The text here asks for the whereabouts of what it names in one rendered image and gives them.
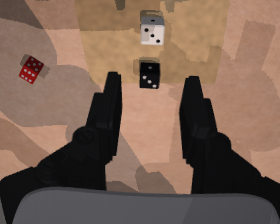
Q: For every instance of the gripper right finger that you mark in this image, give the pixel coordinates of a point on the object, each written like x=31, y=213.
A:
x=209, y=151

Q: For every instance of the tan flat mat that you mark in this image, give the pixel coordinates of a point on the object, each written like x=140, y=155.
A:
x=111, y=37

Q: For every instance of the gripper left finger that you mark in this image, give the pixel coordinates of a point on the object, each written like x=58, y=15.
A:
x=82, y=161

